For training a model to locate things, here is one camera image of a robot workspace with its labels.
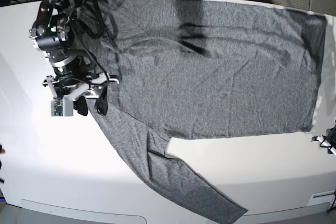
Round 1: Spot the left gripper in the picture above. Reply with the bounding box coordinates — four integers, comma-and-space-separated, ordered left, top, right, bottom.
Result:
312, 126, 335, 155

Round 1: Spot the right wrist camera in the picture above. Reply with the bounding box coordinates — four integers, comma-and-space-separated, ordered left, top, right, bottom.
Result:
50, 98, 74, 117

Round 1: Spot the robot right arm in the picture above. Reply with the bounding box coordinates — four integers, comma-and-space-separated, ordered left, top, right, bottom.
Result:
29, 0, 119, 116

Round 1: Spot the grey long-sleeve T-shirt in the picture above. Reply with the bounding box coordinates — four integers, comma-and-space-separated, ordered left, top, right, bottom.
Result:
83, 0, 327, 223

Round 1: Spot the person hand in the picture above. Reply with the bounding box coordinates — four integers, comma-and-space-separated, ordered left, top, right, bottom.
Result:
0, 145, 6, 154

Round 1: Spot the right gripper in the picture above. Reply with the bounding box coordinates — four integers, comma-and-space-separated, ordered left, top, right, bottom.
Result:
43, 56, 120, 116

